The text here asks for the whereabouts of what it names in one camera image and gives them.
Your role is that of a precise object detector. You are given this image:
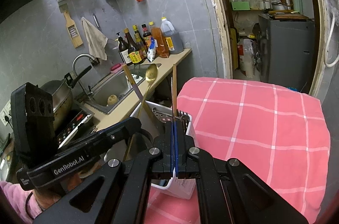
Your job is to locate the black pump bottle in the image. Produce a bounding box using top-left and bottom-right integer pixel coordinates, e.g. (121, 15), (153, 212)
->
(116, 32), (132, 66)

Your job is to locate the pink sleeve left forearm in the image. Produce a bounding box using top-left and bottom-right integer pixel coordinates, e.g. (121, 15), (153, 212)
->
(1, 181), (43, 223)

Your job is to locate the purple chopstick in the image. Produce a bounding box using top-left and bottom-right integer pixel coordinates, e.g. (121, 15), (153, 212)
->
(122, 64), (158, 120)

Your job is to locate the large soy sauce jug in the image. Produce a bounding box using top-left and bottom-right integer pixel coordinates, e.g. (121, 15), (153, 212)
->
(160, 17), (184, 54)

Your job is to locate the beige hanging dish cloth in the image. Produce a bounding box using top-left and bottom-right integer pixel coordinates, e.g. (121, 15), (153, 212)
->
(81, 17), (108, 61)

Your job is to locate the steel wok pot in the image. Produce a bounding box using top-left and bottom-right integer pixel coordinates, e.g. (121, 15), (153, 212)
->
(41, 65), (92, 130)

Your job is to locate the dark sauce bottle yellow label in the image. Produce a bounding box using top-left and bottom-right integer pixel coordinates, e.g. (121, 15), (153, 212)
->
(124, 28), (144, 65)

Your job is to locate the left hand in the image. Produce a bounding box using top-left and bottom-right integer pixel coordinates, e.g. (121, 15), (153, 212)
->
(33, 159), (104, 211)

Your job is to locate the steel vegetable peeler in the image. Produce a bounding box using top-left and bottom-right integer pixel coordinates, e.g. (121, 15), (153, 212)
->
(152, 109), (190, 122)

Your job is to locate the white perforated utensil holder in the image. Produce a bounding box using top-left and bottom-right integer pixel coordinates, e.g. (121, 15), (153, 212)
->
(147, 101), (198, 199)

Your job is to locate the steel sink faucet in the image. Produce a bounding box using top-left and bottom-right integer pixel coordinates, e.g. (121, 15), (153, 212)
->
(72, 53), (102, 100)

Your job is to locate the orange oil bottle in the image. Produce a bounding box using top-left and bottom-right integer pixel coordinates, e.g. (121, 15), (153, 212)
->
(149, 22), (170, 58)

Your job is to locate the stainless kitchen sink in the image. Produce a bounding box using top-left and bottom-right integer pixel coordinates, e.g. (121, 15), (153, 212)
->
(84, 62), (162, 115)

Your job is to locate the green box on shelf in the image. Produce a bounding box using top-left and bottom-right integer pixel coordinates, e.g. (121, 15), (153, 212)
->
(231, 1), (250, 11)

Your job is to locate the pink checked tablecloth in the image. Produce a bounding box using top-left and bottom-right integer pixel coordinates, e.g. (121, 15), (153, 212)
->
(143, 76), (332, 224)

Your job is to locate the grey cabinet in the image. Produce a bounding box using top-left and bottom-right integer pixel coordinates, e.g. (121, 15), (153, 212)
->
(258, 14), (315, 91)

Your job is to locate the wooden chopstick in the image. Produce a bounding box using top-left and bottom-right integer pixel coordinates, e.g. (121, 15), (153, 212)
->
(172, 64), (178, 116)

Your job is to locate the white cable loop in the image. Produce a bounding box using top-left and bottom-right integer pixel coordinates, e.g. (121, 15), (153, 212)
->
(324, 8), (339, 69)

